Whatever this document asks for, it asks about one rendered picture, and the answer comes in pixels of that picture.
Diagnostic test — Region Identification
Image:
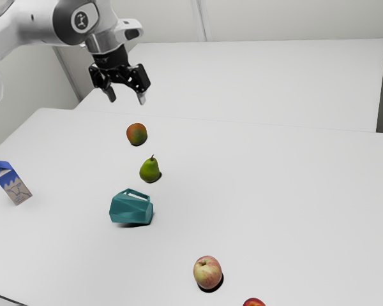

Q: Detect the red green mango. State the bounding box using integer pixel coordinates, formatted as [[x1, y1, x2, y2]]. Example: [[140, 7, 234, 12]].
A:
[[126, 122, 147, 145]]

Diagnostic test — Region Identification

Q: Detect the teal faceted mug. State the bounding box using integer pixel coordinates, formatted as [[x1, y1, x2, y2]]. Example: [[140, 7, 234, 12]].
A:
[[109, 188, 154, 225]]

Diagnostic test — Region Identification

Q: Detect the pale red apple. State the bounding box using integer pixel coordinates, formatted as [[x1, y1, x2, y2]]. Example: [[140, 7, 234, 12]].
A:
[[192, 255, 223, 289]]

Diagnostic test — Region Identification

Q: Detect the green pear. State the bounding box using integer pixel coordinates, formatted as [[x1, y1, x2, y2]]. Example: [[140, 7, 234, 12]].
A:
[[139, 154, 161, 184]]

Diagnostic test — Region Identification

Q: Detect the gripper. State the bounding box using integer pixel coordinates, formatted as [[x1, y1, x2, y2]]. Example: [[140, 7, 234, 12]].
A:
[[88, 43, 152, 106]]

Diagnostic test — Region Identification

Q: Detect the blue milk carton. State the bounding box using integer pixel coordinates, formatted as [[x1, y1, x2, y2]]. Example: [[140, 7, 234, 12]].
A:
[[0, 158, 33, 207]]

